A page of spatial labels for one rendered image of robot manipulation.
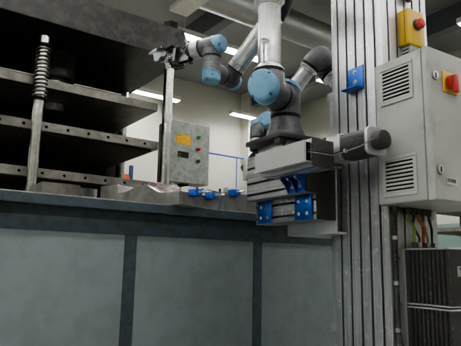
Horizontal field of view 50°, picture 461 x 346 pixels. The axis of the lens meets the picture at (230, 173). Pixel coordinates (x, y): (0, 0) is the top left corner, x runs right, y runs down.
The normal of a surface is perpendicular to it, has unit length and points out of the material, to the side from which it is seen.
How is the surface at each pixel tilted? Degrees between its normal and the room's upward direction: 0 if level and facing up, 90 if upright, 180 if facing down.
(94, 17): 90
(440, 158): 91
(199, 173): 90
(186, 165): 90
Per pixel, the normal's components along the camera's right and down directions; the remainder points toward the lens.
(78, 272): 0.58, -0.14
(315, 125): -0.81, -0.12
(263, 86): -0.54, -0.03
